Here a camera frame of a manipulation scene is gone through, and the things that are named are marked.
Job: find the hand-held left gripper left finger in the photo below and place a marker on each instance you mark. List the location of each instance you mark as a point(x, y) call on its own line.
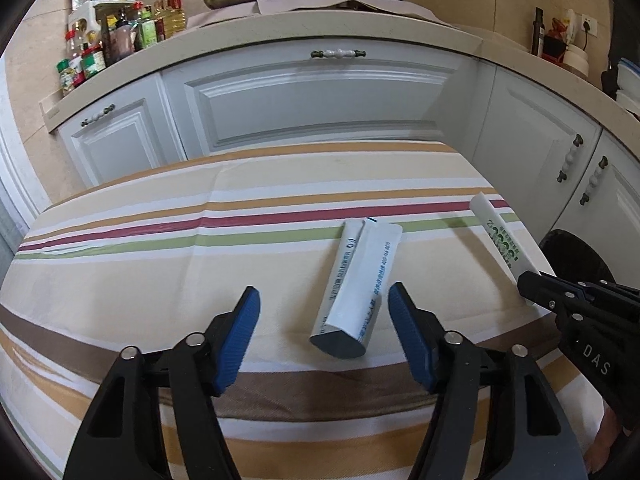
point(240, 340)

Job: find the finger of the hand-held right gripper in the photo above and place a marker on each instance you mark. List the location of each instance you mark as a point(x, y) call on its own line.
point(615, 294)
point(545, 292)

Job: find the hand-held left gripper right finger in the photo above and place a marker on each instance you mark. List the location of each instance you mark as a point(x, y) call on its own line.
point(407, 335)

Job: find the white tube green print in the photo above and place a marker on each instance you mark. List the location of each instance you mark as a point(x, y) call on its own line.
point(500, 235)

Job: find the person's right hand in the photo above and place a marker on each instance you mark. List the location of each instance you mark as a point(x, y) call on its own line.
point(602, 445)

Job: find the striped tablecloth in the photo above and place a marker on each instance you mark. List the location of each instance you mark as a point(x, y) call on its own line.
point(150, 270)

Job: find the white plastic tub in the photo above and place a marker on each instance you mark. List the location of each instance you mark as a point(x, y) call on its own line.
point(630, 105)

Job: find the dark grey hanging cloth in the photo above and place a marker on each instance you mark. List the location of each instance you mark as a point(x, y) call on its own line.
point(610, 80)

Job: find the white bucket blue rim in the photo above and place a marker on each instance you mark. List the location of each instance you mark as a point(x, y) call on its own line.
point(631, 72)

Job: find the white ceramic jar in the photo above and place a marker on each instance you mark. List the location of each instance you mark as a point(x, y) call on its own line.
point(577, 62)

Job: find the red black utensil holder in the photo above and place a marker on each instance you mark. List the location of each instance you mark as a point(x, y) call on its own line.
point(555, 45)

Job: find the dark olive oil bottle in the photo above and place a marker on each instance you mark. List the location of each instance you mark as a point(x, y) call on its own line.
point(538, 35)

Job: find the white rice paddle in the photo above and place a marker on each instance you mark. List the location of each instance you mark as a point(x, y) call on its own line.
point(569, 25)

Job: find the group of condiment bottles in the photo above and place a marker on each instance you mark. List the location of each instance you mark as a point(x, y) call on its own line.
point(120, 40)

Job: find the yellow cooking oil jug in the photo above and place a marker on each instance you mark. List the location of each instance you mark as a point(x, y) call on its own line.
point(170, 22)

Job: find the white stove cover cloth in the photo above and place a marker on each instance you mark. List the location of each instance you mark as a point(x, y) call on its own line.
point(310, 2)

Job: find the white spice rack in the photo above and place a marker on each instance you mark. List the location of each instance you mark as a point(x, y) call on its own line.
point(90, 15)

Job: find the white wall socket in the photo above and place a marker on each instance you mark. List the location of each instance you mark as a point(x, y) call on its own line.
point(591, 25)

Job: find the white door frame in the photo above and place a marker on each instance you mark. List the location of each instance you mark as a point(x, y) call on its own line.
point(15, 175)

